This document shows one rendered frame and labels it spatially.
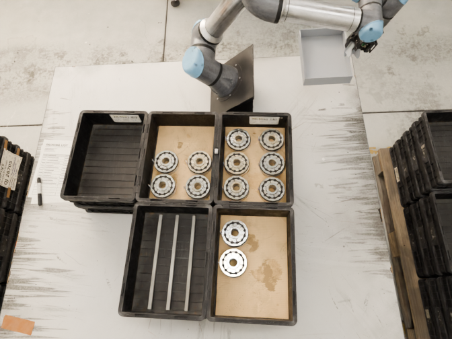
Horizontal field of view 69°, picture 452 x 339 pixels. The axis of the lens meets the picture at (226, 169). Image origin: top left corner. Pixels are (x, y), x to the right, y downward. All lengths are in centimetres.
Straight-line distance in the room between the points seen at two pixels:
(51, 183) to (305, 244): 119
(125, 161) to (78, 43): 188
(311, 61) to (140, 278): 117
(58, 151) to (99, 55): 141
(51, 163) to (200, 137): 75
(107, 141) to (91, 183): 20
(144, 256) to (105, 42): 216
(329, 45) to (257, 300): 115
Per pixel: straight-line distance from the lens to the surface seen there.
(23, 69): 328
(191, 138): 147
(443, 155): 206
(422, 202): 204
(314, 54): 164
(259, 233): 131
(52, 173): 177
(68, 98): 195
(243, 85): 150
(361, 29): 127
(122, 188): 145
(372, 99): 270
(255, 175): 138
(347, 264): 149
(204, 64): 146
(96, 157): 155
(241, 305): 129
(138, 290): 135
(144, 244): 136
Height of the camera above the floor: 212
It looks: 68 degrees down
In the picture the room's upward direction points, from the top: 8 degrees counter-clockwise
